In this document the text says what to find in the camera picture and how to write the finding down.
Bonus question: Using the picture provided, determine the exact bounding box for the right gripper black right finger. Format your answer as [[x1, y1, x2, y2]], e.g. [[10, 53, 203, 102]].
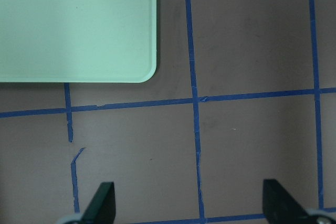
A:
[[262, 179, 317, 224]]

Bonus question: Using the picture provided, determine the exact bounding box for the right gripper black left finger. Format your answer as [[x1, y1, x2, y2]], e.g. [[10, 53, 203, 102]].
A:
[[80, 182, 116, 224]]

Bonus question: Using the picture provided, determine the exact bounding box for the light green plastic tray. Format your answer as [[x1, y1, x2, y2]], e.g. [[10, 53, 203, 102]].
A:
[[1, 0, 157, 83]]

